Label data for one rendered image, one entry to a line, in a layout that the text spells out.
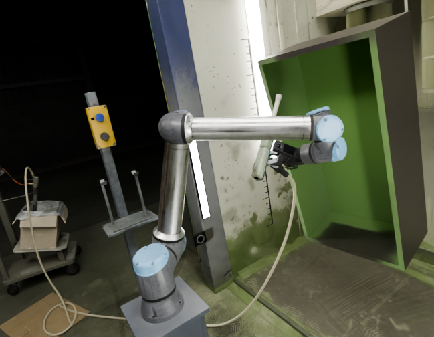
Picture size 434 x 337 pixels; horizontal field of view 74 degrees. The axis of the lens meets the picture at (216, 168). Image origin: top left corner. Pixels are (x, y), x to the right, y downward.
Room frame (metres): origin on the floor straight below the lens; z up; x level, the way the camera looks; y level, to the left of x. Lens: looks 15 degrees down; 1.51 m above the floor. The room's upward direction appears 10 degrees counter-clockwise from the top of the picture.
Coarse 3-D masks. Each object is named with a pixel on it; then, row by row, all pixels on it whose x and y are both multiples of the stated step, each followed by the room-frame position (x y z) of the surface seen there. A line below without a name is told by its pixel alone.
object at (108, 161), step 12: (96, 96) 1.91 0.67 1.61; (108, 156) 1.89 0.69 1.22; (108, 168) 1.88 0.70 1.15; (108, 180) 1.91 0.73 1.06; (120, 192) 1.90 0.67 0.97; (120, 204) 1.89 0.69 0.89; (120, 216) 1.88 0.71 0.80; (132, 240) 1.90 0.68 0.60; (132, 252) 1.89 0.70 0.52; (132, 264) 1.88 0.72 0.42
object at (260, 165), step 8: (280, 96) 1.51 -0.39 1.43; (272, 112) 1.46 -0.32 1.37; (264, 144) 1.33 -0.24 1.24; (272, 144) 1.35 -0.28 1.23; (264, 152) 1.30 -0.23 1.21; (256, 160) 1.29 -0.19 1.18; (264, 160) 1.28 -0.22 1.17; (256, 168) 1.26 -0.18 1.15; (264, 168) 1.26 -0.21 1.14; (280, 168) 1.35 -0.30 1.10; (256, 176) 1.24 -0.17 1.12
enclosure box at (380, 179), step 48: (288, 48) 1.70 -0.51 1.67; (336, 48) 1.64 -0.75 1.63; (384, 48) 1.18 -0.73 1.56; (288, 96) 1.76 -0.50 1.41; (336, 96) 1.71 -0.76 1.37; (384, 96) 1.18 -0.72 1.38; (288, 144) 1.72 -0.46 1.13; (384, 144) 1.21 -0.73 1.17; (336, 192) 1.89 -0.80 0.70; (384, 192) 1.62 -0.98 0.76; (336, 240) 1.65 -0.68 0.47; (384, 240) 1.52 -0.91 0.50
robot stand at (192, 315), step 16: (128, 304) 1.16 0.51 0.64; (192, 304) 1.08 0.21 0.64; (128, 320) 1.05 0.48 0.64; (144, 320) 1.04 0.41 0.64; (176, 320) 1.01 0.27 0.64; (192, 320) 1.00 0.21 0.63; (144, 336) 0.95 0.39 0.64; (160, 336) 0.94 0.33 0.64; (176, 336) 0.98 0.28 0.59; (192, 336) 1.01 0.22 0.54; (208, 336) 1.08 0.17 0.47
